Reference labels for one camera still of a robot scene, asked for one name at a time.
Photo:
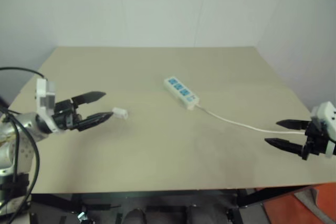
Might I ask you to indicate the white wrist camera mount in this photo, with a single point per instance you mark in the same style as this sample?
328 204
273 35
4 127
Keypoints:
326 115
44 98

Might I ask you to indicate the black table frame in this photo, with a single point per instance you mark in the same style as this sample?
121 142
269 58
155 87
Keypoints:
262 197

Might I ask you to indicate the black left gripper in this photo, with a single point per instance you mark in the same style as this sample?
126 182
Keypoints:
64 115

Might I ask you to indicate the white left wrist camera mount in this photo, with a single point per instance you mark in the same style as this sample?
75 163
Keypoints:
44 98

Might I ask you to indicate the orange floor mat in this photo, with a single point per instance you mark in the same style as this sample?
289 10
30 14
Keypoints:
288 208

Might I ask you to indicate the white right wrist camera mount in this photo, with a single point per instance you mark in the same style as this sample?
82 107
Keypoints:
326 115

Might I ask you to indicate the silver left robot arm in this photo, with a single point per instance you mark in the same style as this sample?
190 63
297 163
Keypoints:
25 129

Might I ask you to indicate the dark rounded shape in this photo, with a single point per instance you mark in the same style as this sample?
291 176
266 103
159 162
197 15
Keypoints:
134 216

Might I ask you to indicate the grey bar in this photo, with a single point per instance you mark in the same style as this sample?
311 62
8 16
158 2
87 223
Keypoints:
315 205

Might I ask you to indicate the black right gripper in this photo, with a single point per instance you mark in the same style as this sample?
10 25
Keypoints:
316 140

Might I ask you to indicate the white plug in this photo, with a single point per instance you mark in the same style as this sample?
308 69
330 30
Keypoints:
120 112

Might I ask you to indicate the white power strip blue sockets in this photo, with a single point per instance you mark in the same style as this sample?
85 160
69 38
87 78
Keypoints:
181 93

